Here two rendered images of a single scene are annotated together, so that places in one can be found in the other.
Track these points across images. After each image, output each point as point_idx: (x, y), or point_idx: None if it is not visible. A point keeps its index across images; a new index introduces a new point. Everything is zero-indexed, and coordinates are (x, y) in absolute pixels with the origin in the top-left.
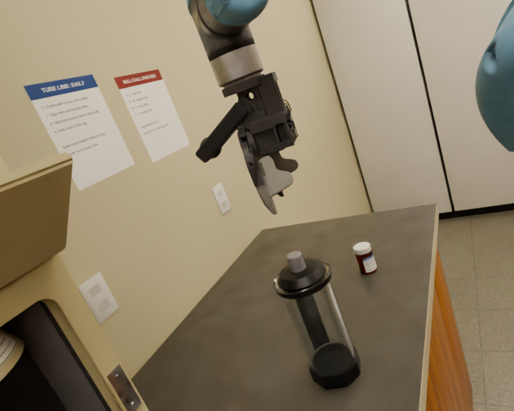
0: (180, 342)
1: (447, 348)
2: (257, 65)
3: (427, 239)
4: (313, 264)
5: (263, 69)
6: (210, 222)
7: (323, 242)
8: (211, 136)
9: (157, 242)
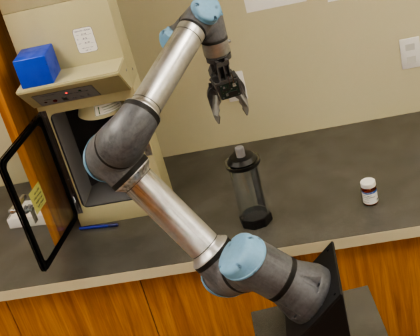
0: (271, 146)
1: None
2: (213, 56)
3: None
4: (243, 159)
5: (221, 57)
6: (380, 70)
7: None
8: (209, 69)
9: (303, 68)
